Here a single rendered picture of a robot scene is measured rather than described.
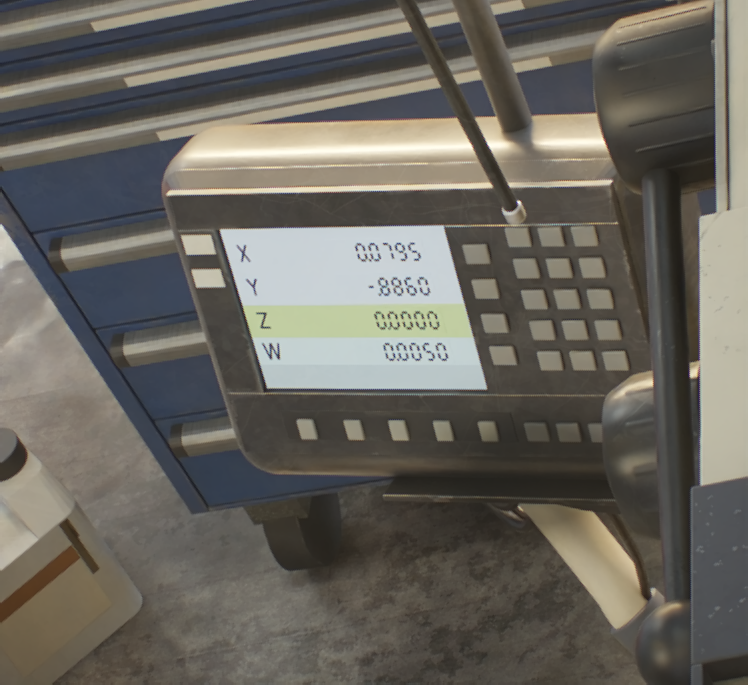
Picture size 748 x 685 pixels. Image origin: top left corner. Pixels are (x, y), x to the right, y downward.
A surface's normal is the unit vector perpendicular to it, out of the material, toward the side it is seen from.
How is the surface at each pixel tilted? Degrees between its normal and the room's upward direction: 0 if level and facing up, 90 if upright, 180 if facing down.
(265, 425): 71
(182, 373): 90
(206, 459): 90
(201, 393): 90
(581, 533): 50
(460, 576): 0
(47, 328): 0
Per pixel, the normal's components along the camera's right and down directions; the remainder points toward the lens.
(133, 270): -0.11, 0.76
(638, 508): -0.52, 0.58
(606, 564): 0.12, -0.07
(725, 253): -0.36, -0.64
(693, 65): -0.35, -0.25
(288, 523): -0.32, 0.18
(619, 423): -0.72, -0.32
